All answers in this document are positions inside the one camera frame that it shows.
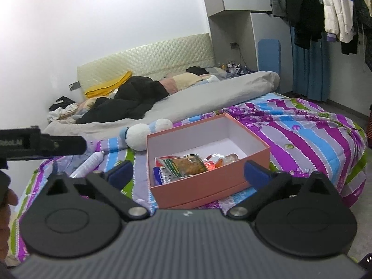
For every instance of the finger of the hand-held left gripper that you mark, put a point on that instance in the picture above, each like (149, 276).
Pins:
(64, 145)

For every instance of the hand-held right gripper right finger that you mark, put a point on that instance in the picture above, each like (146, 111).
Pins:
(255, 174)

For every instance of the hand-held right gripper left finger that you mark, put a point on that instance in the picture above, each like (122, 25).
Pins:
(120, 175)

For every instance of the orange and clear snack packet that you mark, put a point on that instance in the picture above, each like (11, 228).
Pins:
(231, 157)

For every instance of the blue and white snack bag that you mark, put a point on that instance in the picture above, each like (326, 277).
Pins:
(162, 177)

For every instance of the clear plastic snack wrapper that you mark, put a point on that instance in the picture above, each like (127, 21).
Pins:
(213, 157)

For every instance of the red foil snack packet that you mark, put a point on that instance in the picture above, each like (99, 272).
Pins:
(209, 166)

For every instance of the pink cardboard box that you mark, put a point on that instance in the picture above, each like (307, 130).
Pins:
(203, 189)

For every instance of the green striped snack packet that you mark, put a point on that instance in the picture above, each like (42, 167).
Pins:
(186, 165)

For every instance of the person's left hand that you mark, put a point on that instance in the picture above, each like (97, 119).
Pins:
(4, 226)

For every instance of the clear plastic bag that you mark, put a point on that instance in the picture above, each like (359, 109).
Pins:
(65, 162)

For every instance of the pile of clothes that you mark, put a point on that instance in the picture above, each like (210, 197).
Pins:
(64, 110)

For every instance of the white and blue plush toy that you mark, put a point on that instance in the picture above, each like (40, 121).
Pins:
(139, 136)

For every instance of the purple floral printed bedsheet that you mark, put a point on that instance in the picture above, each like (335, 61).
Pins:
(305, 128)

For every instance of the yellow blanket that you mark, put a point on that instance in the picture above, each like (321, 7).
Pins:
(110, 85)

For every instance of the black jacket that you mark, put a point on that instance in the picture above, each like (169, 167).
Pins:
(136, 96)

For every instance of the grey duvet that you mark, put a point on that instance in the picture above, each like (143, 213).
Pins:
(218, 96)

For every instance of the small white cloth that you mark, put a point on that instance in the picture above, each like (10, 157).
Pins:
(212, 78)

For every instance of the row of small bottles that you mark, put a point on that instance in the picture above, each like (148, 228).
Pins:
(232, 66)

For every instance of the cream and pink plush blanket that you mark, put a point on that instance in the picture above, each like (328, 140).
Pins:
(186, 80)

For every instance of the blue curtain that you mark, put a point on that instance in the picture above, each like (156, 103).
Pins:
(311, 69)

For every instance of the small black garment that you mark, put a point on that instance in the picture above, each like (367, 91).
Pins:
(199, 70)

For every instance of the blue board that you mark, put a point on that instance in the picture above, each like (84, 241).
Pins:
(268, 55)

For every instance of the cream quilted headboard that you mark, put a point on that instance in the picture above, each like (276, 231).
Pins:
(151, 55)

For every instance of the black power socket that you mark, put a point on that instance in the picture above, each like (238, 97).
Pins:
(234, 45)

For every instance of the black hanging coat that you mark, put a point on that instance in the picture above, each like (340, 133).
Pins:
(305, 11)

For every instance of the white puffer jacket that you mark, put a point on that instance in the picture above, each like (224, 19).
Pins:
(332, 8)

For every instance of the dark hanging garments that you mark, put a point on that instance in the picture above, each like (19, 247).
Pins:
(366, 11)

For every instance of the dark wall switch panel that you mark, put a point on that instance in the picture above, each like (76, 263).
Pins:
(74, 86)

